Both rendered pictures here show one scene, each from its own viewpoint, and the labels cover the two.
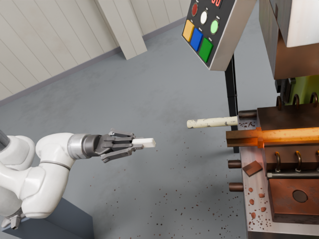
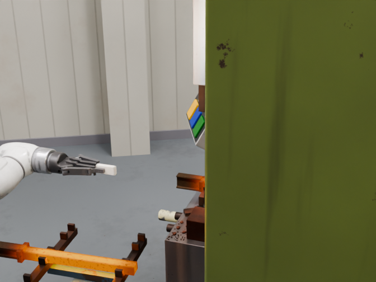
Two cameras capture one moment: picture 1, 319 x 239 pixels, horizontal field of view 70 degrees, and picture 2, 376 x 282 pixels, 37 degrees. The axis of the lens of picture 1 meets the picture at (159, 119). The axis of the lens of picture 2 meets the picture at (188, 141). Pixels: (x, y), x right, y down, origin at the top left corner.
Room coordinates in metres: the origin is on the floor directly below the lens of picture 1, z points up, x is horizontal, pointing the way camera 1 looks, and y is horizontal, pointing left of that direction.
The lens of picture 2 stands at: (-1.23, 0.05, 1.82)
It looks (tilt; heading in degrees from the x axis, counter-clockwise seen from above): 23 degrees down; 352
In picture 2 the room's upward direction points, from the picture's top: 1 degrees counter-clockwise
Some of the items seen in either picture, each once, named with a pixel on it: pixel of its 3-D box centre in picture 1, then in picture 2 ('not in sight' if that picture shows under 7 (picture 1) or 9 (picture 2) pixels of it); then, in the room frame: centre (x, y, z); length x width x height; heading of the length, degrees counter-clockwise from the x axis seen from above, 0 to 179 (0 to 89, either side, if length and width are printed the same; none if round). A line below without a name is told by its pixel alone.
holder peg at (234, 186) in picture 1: (236, 187); (173, 228); (0.28, -0.12, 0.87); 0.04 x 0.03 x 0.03; 63
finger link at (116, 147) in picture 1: (117, 147); (80, 167); (0.50, 0.16, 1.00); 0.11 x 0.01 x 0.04; 61
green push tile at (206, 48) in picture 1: (206, 50); (200, 127); (0.78, -0.30, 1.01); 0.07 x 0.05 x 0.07; 178
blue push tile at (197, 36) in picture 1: (197, 40); (196, 118); (0.88, -0.30, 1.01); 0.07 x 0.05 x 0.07; 178
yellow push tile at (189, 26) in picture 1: (189, 31); (193, 109); (0.98, -0.30, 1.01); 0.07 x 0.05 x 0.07; 178
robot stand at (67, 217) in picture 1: (55, 222); not in sight; (0.78, 0.87, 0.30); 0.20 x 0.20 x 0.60; 89
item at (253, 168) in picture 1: (252, 168); (191, 211); (0.28, -0.18, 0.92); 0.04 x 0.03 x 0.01; 95
